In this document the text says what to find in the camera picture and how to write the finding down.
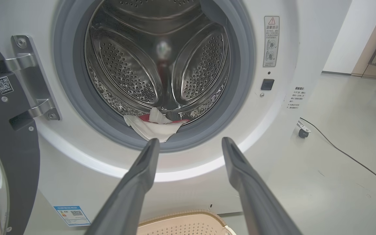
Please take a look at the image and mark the blue energy label sticker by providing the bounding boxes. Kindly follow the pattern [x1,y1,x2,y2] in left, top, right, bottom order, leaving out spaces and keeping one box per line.
[54,206,91,227]

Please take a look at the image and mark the red and white garment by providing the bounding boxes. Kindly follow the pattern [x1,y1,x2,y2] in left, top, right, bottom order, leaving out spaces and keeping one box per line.
[123,107,190,143]

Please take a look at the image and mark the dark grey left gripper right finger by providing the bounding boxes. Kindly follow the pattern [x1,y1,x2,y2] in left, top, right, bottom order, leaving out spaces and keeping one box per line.
[222,137,303,235]

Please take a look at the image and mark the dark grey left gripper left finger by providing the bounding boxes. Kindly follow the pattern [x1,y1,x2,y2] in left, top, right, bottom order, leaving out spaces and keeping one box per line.
[85,138,161,235]

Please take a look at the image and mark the wooden room door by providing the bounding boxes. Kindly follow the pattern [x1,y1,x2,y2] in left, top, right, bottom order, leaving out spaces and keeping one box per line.
[352,0,376,80]

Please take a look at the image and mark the grey warning label sticker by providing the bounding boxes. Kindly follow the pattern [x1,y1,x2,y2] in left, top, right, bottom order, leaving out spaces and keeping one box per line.
[264,16,280,68]

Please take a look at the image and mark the black floor cable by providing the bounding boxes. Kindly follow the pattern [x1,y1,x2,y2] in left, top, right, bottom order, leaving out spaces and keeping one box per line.
[301,117,376,191]

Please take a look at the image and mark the white wheeled partition panel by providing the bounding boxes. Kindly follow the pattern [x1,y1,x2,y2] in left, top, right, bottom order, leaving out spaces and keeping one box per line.
[296,120,312,139]

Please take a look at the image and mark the silver metal door hinge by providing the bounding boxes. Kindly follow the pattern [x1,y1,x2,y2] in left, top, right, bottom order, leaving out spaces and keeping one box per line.
[5,35,61,121]

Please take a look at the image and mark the washing machine glass door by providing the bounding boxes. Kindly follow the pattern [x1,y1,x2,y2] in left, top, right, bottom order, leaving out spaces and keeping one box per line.
[0,28,41,235]

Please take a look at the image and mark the white front-load washing machine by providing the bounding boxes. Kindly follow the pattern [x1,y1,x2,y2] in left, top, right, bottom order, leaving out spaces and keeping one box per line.
[0,0,353,235]

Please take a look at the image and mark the beige perforated laundry basket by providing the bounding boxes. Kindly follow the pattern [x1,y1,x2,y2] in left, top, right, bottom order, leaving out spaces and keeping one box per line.
[137,211,237,235]

